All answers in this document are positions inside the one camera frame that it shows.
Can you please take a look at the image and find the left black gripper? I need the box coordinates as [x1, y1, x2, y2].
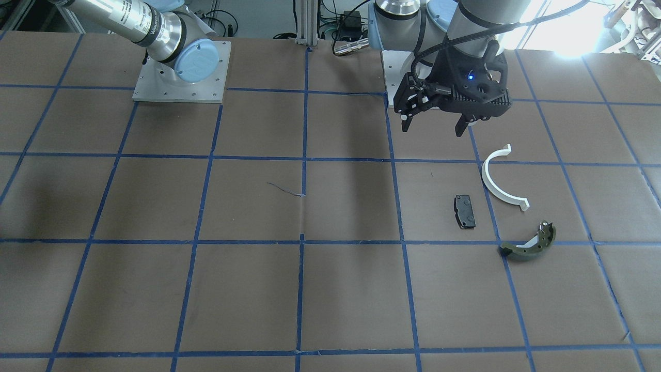
[394, 42, 512, 137]

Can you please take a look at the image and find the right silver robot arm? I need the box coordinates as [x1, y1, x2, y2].
[52, 1, 219, 83]

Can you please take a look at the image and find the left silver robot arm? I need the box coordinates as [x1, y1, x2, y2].
[368, 1, 529, 136]

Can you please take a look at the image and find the black brake pad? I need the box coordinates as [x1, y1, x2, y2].
[453, 194, 476, 230]

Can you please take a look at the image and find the black power adapter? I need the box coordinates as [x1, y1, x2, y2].
[336, 10, 364, 42]

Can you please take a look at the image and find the white curved plastic part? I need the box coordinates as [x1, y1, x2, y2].
[481, 144, 530, 212]

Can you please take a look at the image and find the olive green brake shoe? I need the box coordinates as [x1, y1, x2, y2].
[498, 221, 556, 261]

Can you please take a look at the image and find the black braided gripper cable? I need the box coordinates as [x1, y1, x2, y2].
[411, 0, 592, 86]

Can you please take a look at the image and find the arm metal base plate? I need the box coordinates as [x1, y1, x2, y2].
[382, 50, 415, 109]
[133, 41, 232, 104]

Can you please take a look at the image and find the aluminium frame post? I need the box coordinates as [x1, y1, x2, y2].
[293, 1, 320, 49]

